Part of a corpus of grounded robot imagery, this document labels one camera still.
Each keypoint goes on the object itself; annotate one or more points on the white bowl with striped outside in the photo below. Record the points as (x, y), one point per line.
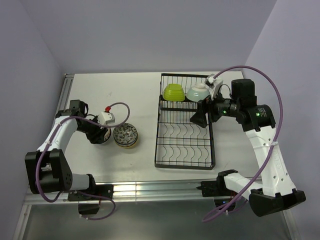
(104, 136)

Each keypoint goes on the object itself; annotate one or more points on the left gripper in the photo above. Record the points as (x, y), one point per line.
(98, 136)

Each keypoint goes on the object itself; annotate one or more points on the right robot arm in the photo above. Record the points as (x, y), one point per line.
(271, 190)

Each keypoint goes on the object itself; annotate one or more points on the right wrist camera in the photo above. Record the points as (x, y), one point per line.
(214, 83)

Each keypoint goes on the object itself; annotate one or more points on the black wire dish rack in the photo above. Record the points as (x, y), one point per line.
(181, 144)

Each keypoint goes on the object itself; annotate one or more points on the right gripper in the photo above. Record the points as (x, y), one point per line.
(203, 107)

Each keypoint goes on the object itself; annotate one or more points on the aluminium frame rail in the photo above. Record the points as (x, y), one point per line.
(151, 203)

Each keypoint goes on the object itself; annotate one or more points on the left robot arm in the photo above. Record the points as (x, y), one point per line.
(47, 167)

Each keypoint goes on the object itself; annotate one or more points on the green square bowl white inside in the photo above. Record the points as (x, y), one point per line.
(174, 93)

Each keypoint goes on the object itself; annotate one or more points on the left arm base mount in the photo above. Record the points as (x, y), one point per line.
(89, 204)

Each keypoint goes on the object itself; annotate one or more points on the teal dashed ceramic bowl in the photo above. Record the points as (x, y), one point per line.
(197, 92)

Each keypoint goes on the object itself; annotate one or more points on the leaf patterned bowl stack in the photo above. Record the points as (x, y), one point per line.
(125, 135)

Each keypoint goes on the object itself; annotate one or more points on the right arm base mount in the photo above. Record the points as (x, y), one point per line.
(211, 189)

